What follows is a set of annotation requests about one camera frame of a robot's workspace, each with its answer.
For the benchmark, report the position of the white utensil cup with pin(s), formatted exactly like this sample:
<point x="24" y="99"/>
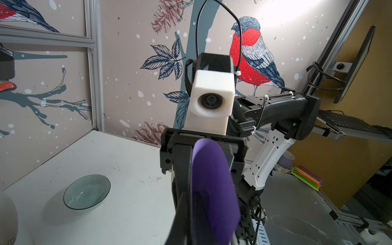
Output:
<point x="9" y="220"/>

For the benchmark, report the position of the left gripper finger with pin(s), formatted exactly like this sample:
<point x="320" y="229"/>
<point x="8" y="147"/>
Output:
<point x="180" y="230"/>

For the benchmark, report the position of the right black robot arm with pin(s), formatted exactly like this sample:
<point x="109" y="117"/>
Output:
<point x="291" y="116"/>

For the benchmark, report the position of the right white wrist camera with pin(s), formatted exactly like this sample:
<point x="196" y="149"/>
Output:
<point x="211" y="90"/>

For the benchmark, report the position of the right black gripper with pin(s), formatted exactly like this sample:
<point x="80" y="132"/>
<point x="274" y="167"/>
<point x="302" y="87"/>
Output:
<point x="177" y="149"/>

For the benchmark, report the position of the light green glass bowl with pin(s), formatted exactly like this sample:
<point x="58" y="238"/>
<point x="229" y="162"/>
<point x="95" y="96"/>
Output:
<point x="87" y="193"/>

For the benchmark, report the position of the stack of coloured paper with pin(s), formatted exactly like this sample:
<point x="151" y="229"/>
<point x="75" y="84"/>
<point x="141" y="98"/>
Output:
<point x="308" y="177"/>

